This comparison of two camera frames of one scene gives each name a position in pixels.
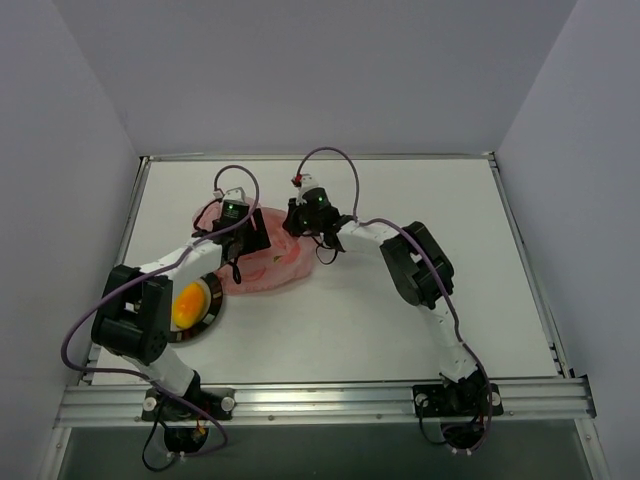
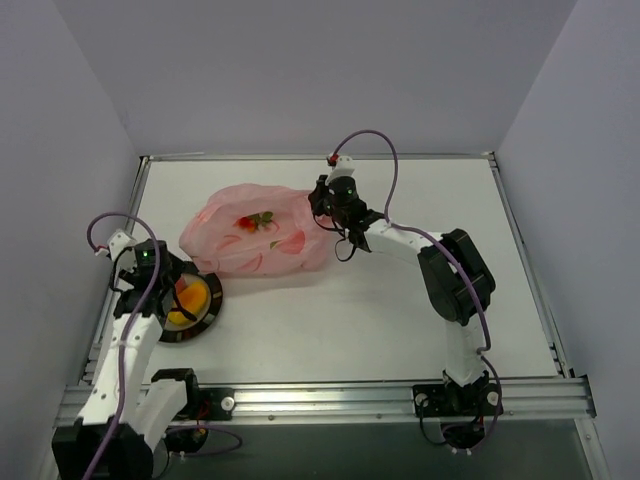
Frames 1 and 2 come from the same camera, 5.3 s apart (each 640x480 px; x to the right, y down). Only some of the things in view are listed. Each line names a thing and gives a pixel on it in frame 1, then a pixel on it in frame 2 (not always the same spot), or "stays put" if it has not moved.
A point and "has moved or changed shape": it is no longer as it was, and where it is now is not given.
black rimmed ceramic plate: (213, 298) stays put
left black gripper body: (257, 232) → (167, 279)
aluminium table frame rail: (83, 404) stays put
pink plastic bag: (285, 262) has moved or changed shape
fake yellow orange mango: (188, 304) stays put
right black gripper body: (292, 220) → (320, 201)
